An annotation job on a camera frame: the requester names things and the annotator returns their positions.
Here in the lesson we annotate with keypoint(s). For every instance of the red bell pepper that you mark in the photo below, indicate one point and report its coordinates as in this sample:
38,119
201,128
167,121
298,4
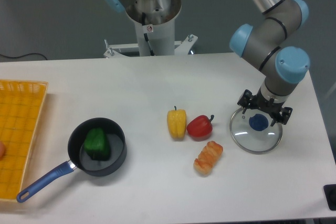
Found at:
200,127

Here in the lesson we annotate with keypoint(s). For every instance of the yellow bell pepper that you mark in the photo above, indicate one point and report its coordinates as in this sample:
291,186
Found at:
176,122

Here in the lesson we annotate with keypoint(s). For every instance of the green bell pepper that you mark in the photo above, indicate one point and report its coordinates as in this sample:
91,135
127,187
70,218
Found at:
96,145

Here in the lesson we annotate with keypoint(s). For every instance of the black saucepan blue handle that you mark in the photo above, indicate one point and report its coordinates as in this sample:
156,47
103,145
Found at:
79,159

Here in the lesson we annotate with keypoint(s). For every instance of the glass pot lid blue knob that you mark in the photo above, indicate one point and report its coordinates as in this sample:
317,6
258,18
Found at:
254,131

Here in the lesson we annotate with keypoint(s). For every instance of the black device at table edge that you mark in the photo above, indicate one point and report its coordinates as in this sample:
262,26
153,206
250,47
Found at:
330,194

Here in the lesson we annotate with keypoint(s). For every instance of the yellow woven basket tray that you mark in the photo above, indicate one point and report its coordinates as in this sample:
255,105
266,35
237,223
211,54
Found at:
21,105

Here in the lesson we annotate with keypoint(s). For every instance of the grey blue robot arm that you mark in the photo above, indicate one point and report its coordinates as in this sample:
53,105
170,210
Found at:
260,46

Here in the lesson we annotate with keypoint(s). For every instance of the orange shrimp sushi toy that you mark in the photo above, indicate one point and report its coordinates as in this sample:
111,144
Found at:
208,158

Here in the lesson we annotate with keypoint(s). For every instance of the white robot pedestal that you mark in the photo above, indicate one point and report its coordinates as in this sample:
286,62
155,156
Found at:
154,23

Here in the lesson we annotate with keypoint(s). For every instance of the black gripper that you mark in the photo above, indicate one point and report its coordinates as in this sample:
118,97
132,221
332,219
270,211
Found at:
278,114

